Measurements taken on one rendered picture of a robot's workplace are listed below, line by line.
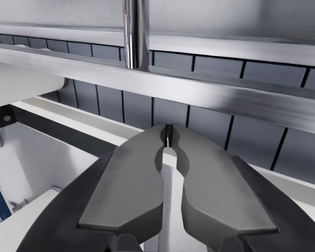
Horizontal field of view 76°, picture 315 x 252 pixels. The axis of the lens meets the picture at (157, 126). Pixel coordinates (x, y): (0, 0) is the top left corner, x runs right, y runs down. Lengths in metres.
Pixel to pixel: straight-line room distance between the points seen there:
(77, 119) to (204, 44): 0.15
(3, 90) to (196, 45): 0.18
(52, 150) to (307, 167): 0.36
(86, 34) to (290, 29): 0.19
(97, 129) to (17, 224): 0.26
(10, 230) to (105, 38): 0.34
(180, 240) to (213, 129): 0.26
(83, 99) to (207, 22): 0.17
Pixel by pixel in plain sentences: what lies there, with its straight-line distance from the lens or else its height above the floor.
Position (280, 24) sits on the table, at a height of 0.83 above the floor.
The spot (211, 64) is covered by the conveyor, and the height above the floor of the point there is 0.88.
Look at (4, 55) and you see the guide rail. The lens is 0.20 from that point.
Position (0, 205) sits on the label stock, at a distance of 0.65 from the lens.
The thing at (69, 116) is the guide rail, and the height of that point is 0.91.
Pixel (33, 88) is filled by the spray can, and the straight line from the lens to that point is 0.26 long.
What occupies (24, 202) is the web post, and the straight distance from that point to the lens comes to 0.68.
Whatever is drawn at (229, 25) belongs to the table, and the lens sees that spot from 0.22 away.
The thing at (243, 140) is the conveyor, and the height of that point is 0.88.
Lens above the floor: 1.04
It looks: 50 degrees down
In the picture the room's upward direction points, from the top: 127 degrees counter-clockwise
